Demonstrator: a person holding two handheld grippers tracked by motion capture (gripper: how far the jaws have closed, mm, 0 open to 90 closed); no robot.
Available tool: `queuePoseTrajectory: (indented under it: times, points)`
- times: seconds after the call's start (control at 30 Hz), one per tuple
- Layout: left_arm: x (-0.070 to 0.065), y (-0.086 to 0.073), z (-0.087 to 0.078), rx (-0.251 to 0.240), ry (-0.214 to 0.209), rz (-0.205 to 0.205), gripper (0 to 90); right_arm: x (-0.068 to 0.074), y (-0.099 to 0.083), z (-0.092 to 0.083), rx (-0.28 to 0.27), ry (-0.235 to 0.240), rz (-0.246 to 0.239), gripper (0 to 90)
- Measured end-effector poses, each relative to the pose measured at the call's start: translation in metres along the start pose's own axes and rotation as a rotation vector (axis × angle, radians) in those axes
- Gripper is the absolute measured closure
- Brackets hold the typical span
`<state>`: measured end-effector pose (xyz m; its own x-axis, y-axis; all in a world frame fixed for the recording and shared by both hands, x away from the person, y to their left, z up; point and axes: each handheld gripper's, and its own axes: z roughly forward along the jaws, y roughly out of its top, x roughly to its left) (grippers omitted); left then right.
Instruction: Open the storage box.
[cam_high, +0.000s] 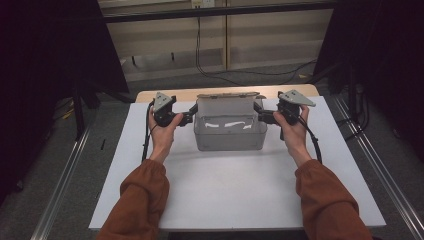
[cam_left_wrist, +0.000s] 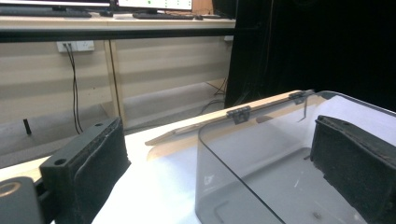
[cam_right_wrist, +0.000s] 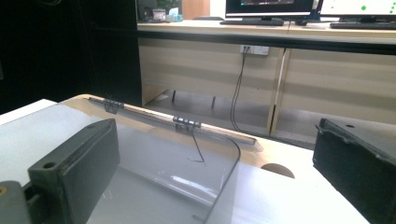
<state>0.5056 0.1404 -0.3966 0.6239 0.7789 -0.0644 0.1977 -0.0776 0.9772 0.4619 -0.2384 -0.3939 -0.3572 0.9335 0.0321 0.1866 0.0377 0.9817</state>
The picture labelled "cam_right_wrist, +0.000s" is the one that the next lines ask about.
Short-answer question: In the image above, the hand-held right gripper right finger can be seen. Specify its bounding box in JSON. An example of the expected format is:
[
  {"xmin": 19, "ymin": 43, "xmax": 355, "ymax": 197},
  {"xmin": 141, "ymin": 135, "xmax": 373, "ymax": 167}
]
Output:
[{"xmin": 312, "ymin": 118, "xmax": 396, "ymax": 224}]

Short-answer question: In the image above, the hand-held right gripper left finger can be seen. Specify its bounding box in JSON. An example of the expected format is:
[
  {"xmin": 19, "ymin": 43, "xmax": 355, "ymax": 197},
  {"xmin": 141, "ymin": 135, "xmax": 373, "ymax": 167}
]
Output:
[{"xmin": 27, "ymin": 118, "xmax": 120, "ymax": 224}]

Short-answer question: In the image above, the transparent grey hinged plastic box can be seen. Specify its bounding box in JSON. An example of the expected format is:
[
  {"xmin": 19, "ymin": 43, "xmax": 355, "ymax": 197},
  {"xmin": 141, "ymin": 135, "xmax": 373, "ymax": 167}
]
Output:
[{"xmin": 0, "ymin": 94, "xmax": 260, "ymax": 224}]

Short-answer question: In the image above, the white table cover sheet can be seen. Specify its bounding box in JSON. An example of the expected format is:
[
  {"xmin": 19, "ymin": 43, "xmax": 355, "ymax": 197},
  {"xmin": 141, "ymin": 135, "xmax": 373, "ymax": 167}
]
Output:
[{"xmin": 0, "ymin": 98, "xmax": 372, "ymax": 224}]

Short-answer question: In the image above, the black computer keyboard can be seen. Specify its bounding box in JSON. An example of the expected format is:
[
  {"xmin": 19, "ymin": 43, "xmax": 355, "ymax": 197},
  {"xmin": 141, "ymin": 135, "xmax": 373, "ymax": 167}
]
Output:
[
  {"xmin": 329, "ymin": 21, "xmax": 396, "ymax": 31},
  {"xmin": 219, "ymin": 19, "xmax": 285, "ymax": 27}
]

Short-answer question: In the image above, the long beige wooden desk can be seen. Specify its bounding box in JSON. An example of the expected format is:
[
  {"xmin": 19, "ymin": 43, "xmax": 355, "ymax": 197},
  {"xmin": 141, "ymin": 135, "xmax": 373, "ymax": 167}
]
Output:
[{"xmin": 136, "ymin": 20, "xmax": 396, "ymax": 151}]

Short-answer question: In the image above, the computer monitor with white screen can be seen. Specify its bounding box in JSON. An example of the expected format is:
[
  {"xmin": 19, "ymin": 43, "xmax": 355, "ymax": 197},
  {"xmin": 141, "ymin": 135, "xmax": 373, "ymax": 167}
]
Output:
[{"xmin": 318, "ymin": 0, "xmax": 396, "ymax": 17}]

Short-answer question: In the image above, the black desk device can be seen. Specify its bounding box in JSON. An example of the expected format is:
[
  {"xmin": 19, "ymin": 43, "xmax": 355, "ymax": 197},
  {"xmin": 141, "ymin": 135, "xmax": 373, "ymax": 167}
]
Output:
[{"xmin": 136, "ymin": 0, "xmax": 159, "ymax": 22}]

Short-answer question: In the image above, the teal tissue box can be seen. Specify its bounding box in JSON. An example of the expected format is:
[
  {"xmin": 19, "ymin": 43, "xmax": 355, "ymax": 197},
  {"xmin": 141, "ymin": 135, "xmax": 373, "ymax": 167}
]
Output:
[{"xmin": 165, "ymin": 7, "xmax": 184, "ymax": 23}]

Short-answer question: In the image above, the computer monitor with dark screen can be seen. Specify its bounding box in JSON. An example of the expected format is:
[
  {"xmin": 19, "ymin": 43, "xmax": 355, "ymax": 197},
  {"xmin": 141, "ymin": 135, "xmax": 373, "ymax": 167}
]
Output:
[{"xmin": 224, "ymin": 0, "xmax": 316, "ymax": 19}]

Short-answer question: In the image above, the dark mouse pad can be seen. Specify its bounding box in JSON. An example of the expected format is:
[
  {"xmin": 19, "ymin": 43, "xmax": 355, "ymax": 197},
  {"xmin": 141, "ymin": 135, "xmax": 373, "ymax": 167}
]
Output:
[{"xmin": 191, "ymin": 15, "xmax": 226, "ymax": 21}]

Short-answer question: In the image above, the black power cable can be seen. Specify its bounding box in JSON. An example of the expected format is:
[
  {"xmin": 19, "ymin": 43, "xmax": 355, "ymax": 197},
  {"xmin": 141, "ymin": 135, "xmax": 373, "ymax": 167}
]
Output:
[{"xmin": 230, "ymin": 46, "xmax": 250, "ymax": 133}]

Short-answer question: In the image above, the white wall socket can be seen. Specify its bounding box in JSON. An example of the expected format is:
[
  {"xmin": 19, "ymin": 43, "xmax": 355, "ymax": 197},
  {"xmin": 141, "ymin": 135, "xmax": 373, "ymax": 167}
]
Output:
[{"xmin": 239, "ymin": 45, "xmax": 270, "ymax": 57}]

